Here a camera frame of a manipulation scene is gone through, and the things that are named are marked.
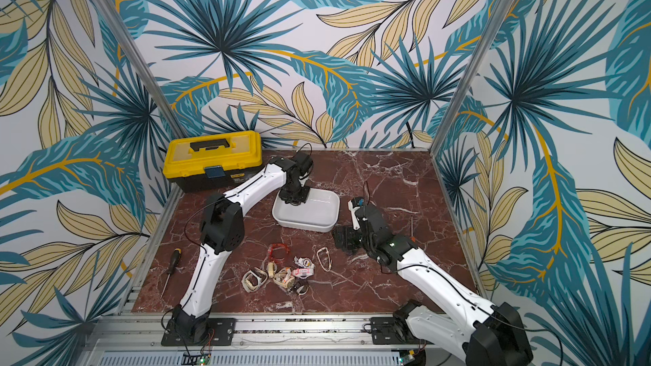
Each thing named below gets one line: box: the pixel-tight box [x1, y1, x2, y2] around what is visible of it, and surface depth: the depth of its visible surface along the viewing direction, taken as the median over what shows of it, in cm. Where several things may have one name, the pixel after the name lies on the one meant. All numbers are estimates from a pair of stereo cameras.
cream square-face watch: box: [316, 246, 333, 272], surface depth 89 cm
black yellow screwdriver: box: [160, 247, 183, 298], surface depth 87 cm
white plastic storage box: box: [271, 188, 340, 233], surface depth 99 cm
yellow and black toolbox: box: [162, 130, 266, 194], surface depth 97 cm
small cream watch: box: [267, 261, 278, 278], surface depth 84 cm
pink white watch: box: [291, 255, 315, 279], surface depth 85 cm
